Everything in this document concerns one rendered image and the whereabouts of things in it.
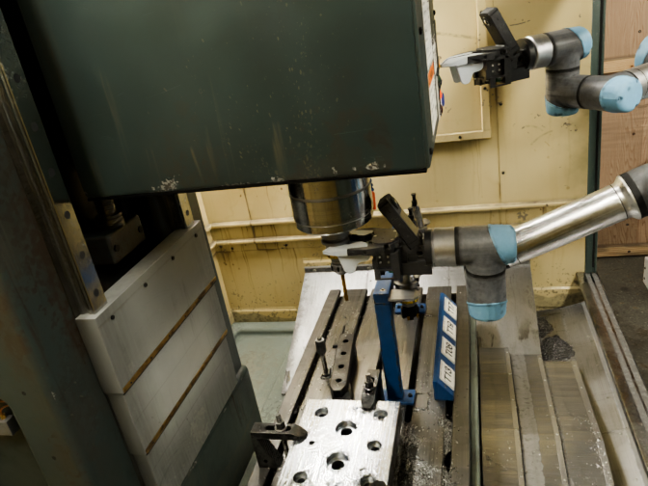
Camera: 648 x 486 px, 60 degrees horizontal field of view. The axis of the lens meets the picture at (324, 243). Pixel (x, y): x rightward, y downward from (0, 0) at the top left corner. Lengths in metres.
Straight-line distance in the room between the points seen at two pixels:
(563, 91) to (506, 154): 0.69
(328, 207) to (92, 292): 0.47
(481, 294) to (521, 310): 1.02
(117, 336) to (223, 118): 0.49
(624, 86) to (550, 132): 0.76
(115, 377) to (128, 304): 0.15
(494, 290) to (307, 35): 0.58
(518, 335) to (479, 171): 0.59
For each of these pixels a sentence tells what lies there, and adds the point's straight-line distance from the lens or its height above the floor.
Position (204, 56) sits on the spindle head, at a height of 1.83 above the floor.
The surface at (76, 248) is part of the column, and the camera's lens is 1.12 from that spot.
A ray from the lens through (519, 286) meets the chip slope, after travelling 2.20.
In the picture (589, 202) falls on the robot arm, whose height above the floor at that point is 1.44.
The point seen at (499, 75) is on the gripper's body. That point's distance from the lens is 1.38.
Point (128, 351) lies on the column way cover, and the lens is 1.23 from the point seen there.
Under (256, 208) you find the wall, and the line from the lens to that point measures 2.31.
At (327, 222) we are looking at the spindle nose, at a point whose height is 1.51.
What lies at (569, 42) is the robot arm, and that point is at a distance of 1.45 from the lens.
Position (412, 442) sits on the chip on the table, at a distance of 1.43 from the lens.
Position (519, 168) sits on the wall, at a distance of 2.12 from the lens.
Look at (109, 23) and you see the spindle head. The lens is 1.04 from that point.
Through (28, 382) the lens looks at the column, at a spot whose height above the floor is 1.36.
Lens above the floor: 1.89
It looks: 23 degrees down
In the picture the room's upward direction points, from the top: 10 degrees counter-clockwise
